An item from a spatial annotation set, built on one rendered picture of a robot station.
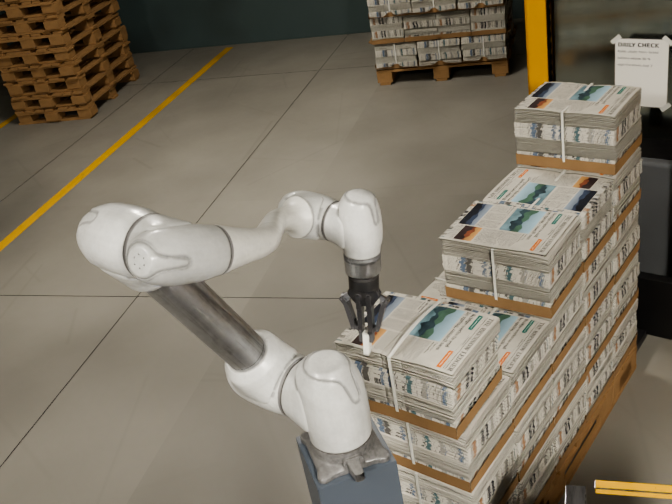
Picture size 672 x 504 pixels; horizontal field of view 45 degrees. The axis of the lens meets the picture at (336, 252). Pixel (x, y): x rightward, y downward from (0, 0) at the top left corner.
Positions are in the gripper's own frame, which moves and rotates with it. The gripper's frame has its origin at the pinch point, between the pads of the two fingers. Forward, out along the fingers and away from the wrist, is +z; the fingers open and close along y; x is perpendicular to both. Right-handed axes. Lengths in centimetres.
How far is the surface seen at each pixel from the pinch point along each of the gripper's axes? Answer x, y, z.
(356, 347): -11.9, 6.6, 10.8
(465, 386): -9.5, -24.0, 18.0
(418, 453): -12.6, -10.0, 46.7
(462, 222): -81, -13, 5
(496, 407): -24, -31, 35
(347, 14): -711, 204, 71
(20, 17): -487, 453, 23
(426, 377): -5.4, -14.2, 13.4
